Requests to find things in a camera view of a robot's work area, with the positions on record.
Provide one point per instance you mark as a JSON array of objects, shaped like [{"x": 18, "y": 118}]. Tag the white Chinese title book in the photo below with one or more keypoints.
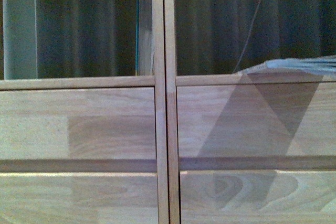
[{"x": 320, "y": 66}]

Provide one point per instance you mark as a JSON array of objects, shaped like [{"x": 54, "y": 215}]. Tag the left wooden shelf unit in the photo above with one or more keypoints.
[{"x": 158, "y": 166}]

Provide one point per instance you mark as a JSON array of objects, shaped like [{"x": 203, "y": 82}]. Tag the wooden shelf unit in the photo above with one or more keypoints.
[
  {"x": 158, "y": 166},
  {"x": 179, "y": 164}
]

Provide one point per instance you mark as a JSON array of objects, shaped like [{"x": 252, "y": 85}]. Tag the right wooden shelf unit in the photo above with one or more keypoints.
[{"x": 179, "y": 164}]

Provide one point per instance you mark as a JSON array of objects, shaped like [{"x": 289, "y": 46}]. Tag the teal cover upright book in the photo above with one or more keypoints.
[{"x": 144, "y": 44}]

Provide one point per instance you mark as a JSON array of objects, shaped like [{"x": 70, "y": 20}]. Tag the upper left wooden drawer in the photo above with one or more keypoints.
[{"x": 117, "y": 123}]

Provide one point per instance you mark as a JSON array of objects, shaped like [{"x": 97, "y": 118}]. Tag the wooden drawer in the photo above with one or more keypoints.
[
  {"x": 79, "y": 198},
  {"x": 117, "y": 123},
  {"x": 291, "y": 119},
  {"x": 257, "y": 196}
]

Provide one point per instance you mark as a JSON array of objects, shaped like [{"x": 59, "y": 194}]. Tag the dark pleated curtain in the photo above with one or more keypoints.
[{"x": 96, "y": 38}]

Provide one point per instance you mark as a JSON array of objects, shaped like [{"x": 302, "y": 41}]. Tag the upper right wooden drawer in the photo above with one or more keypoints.
[{"x": 291, "y": 119}]

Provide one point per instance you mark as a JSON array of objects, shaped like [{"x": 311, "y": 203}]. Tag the lower right wooden drawer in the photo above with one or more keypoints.
[{"x": 257, "y": 196}]

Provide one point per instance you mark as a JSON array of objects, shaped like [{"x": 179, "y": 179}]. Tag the lower left wooden drawer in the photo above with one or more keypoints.
[{"x": 79, "y": 198}]

